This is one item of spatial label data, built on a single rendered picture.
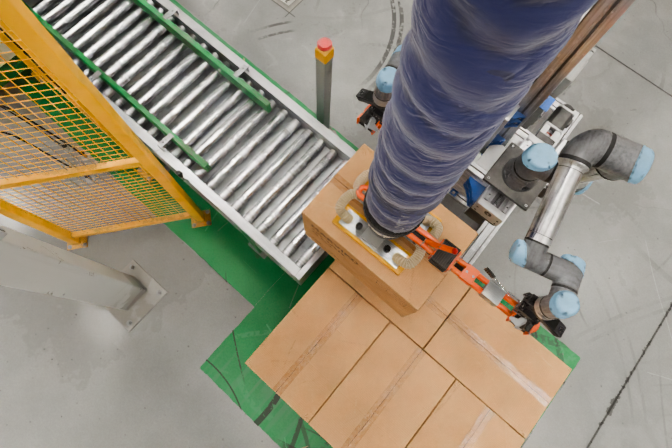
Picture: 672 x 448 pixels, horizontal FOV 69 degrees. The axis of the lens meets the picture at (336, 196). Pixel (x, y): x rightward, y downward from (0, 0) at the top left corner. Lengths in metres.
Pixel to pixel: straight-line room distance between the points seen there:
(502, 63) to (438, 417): 1.98
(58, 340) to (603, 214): 3.41
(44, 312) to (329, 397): 1.79
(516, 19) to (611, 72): 3.42
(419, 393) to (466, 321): 0.41
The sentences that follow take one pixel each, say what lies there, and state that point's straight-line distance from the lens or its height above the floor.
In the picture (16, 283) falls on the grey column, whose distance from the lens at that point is 2.15.
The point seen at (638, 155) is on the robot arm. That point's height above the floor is 1.67.
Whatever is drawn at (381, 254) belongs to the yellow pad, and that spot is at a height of 1.09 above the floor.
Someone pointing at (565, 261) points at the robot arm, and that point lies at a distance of 1.63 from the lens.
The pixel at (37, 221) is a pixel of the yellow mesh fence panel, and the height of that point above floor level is 0.49.
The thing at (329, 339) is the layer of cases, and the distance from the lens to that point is 2.41.
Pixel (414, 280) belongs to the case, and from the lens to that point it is 1.94.
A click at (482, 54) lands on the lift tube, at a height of 2.39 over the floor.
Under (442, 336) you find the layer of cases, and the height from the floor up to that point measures 0.54.
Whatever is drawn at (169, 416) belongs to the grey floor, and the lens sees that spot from 3.09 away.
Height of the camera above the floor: 2.96
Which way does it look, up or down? 72 degrees down
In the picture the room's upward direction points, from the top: 6 degrees clockwise
